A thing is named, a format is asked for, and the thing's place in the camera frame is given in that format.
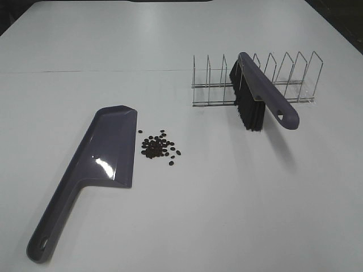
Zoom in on pile of coffee beans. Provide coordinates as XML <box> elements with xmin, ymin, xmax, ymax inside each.
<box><xmin>139</xmin><ymin>129</ymin><xmax>182</xmax><ymax>166</ymax></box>

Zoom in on purple plastic dustpan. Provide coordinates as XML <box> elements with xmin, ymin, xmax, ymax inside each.
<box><xmin>26</xmin><ymin>105</ymin><xmax>137</xmax><ymax>264</ymax></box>

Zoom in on purple hand brush black bristles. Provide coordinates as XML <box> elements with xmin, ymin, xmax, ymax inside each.
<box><xmin>229</xmin><ymin>52</ymin><xmax>299</xmax><ymax>131</ymax></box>

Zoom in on chrome wire dish rack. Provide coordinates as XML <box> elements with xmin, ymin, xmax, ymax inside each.
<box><xmin>191</xmin><ymin>51</ymin><xmax>324</xmax><ymax>107</ymax></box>

